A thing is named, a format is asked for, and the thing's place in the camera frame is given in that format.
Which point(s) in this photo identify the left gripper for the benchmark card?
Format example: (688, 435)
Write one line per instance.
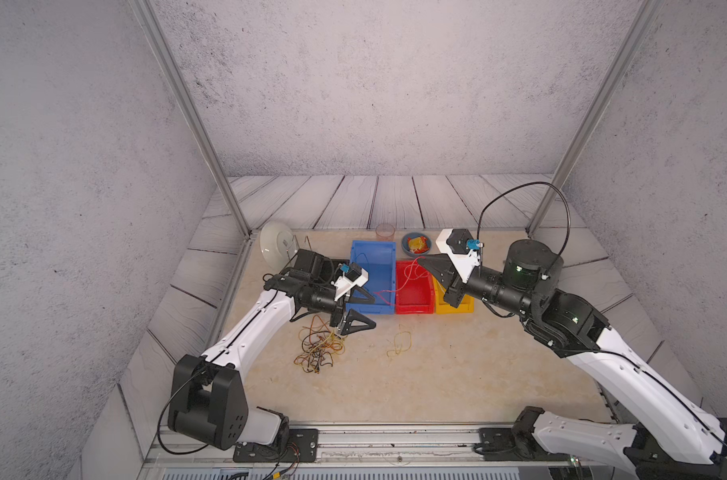
(356, 317)

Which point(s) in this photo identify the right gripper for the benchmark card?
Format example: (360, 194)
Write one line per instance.
(451, 282)

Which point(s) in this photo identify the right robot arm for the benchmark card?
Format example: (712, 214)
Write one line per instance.
(671, 438)

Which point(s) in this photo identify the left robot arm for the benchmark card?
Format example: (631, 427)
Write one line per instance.
(209, 402)

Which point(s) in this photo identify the red yellow snack packet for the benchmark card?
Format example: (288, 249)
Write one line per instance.
(417, 245)

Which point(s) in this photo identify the blue bowl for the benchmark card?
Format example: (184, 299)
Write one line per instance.
(404, 243)

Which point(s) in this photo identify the red storage bin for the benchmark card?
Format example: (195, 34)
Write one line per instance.
(415, 294)

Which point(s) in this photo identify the blue storage bin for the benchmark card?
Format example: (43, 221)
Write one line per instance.
(378, 259)

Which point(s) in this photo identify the black storage bin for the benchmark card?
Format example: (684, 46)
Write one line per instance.
(332, 266)

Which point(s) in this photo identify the pink plastic cup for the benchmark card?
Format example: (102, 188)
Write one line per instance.
(385, 232)

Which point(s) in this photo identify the white plate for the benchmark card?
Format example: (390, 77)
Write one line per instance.
(278, 244)

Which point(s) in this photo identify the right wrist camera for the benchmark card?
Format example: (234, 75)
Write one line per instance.
(463, 250)

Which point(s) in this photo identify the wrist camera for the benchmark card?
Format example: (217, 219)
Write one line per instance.
(463, 250)
(350, 277)

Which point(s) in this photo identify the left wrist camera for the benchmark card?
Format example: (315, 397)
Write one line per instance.
(350, 277)

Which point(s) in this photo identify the aluminium front rail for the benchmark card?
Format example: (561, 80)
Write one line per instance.
(367, 451)

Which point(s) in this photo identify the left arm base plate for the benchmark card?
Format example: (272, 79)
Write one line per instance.
(295, 445)

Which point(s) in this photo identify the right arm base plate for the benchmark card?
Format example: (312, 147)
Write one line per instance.
(495, 447)

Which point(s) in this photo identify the right aluminium frame post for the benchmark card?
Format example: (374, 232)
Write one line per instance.
(617, 69)

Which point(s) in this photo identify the aluminium frame post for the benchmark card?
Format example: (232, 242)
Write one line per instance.
(617, 69)
(159, 44)

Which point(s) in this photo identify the left aluminium frame post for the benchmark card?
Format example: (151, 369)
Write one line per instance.
(159, 44)

